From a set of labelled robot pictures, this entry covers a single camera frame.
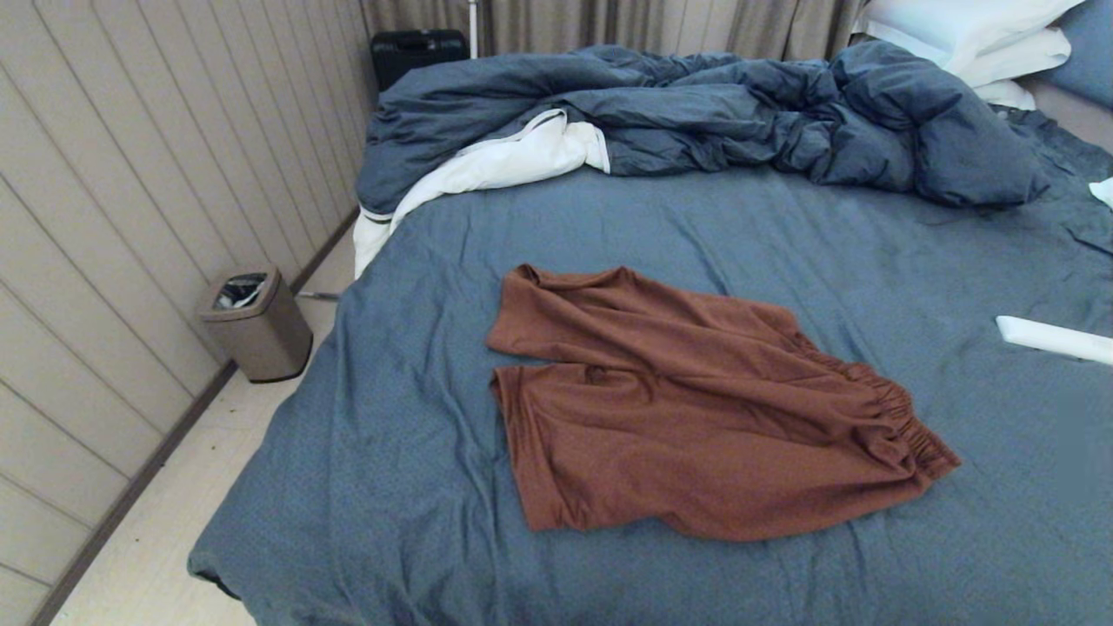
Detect blue bed sheet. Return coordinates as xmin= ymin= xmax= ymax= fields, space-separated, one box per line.
xmin=187 ymin=109 xmax=1113 ymax=626

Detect large white pillow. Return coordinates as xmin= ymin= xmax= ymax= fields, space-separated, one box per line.
xmin=865 ymin=0 xmax=1088 ymax=72

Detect white flat paper strip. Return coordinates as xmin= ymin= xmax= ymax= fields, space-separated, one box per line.
xmin=996 ymin=316 xmax=1113 ymax=366

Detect brown shorts with white print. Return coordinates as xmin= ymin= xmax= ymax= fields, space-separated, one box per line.
xmin=485 ymin=264 xmax=963 ymax=543

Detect flat white pillow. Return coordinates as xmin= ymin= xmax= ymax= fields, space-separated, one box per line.
xmin=856 ymin=26 xmax=1072 ymax=88

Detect beige curtain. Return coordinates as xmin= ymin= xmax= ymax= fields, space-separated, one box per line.
xmin=361 ymin=0 xmax=870 ymax=62

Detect beige mattress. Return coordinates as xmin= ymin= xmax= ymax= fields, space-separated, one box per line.
xmin=1017 ymin=78 xmax=1113 ymax=153

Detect dark green suitcase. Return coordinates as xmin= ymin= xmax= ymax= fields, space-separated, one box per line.
xmin=370 ymin=30 xmax=470 ymax=92

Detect small white pillow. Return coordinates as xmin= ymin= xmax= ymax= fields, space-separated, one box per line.
xmin=974 ymin=80 xmax=1037 ymax=111

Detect blue pillow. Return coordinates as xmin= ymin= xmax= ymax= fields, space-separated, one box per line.
xmin=1039 ymin=0 xmax=1113 ymax=110

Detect black trash bag liner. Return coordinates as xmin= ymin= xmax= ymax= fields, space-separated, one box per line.
xmin=215 ymin=273 xmax=268 ymax=310

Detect beige trash bin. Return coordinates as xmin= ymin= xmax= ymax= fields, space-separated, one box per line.
xmin=198 ymin=265 xmax=314 ymax=383

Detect crumpled dark blue duvet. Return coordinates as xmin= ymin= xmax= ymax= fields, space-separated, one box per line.
xmin=357 ymin=39 xmax=1053 ymax=218

